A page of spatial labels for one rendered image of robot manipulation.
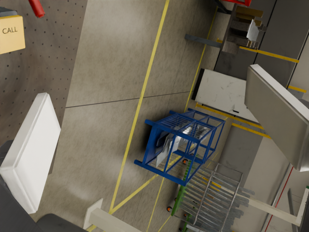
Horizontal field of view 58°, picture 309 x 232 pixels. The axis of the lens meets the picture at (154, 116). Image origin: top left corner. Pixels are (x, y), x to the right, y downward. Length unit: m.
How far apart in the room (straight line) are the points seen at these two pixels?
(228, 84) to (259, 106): 6.49
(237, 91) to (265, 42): 1.51
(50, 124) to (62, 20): 1.18
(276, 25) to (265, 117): 7.36
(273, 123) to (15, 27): 0.49
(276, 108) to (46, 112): 0.13
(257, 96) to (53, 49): 1.20
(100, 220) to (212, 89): 4.05
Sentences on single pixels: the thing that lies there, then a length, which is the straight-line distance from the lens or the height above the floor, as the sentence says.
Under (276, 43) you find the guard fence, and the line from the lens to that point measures 7.47.
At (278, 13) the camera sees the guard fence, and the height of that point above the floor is 1.19.
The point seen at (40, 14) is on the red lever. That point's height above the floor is 1.13.
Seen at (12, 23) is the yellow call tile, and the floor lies 1.16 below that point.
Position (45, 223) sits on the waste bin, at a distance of 3.15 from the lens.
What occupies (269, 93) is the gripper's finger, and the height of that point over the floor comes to 1.60.
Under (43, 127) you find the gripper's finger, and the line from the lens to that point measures 0.17.
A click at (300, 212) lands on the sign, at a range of 12.70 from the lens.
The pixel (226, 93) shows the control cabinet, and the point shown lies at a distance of 6.68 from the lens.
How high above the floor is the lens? 1.60
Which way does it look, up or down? 19 degrees down
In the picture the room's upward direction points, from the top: 111 degrees clockwise
